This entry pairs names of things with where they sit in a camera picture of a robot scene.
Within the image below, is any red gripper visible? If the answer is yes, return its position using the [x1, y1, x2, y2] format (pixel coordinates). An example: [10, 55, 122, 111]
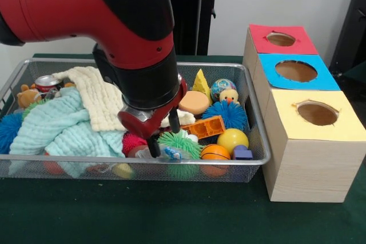
[117, 75, 188, 158]

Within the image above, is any clear plastic packet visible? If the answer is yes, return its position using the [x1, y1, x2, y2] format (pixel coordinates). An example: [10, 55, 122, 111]
[136, 145, 192, 161]

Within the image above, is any cream waffle cloth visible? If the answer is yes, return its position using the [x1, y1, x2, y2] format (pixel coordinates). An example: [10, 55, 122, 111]
[53, 66, 197, 132]

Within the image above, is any mint green waffle cloth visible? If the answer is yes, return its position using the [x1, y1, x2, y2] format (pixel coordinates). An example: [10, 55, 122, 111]
[8, 86, 126, 178]

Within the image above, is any shallow mesh bin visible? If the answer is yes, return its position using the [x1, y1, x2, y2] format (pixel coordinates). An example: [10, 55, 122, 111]
[0, 58, 271, 183]

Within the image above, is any wooden box with three holes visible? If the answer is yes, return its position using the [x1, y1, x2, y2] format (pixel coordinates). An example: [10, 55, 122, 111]
[242, 23, 366, 203]

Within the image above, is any green spiky ball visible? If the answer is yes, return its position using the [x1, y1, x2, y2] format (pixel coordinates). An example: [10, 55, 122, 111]
[157, 131, 204, 181]

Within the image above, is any red spiky ball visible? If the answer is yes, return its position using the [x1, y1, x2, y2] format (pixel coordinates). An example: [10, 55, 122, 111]
[122, 133, 149, 155]

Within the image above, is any orange building brick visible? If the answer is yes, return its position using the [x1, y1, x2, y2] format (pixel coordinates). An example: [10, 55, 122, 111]
[180, 115, 226, 139]

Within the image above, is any orange foam disc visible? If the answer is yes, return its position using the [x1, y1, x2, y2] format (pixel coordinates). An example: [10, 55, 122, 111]
[178, 90, 211, 114]

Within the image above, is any small orange basketball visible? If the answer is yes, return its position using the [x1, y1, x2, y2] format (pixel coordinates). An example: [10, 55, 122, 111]
[200, 143, 232, 178]

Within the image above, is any blue spiky ball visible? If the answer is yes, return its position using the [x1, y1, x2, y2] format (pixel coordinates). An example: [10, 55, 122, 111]
[201, 100, 248, 132]

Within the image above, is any yellow ball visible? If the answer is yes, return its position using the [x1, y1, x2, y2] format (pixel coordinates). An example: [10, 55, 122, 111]
[217, 128, 249, 155]

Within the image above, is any dark green table cloth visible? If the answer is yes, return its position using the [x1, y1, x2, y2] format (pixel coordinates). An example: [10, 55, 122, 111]
[0, 53, 366, 244]

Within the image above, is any black upright panel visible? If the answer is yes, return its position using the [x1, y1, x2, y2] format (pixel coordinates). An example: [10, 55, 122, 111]
[328, 0, 366, 78]

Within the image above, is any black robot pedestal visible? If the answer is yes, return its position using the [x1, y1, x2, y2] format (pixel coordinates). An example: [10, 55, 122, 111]
[162, 0, 231, 56]

